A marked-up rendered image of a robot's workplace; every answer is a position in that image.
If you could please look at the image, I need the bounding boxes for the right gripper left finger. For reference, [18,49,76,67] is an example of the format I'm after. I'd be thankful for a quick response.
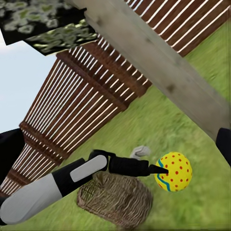
[0,128,25,186]

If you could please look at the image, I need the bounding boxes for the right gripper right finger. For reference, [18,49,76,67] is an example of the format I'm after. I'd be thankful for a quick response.
[216,128,231,167]

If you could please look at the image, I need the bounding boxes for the wicker basket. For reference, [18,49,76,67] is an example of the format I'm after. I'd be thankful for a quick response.
[75,167,153,231]

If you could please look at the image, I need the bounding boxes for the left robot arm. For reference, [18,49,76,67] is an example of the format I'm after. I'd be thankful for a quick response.
[0,145,168,227]

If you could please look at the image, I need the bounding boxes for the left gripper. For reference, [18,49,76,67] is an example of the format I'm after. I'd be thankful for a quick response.
[121,157,168,177]

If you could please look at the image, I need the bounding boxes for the easter egg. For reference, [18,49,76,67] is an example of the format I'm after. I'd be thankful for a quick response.
[154,152,193,193]

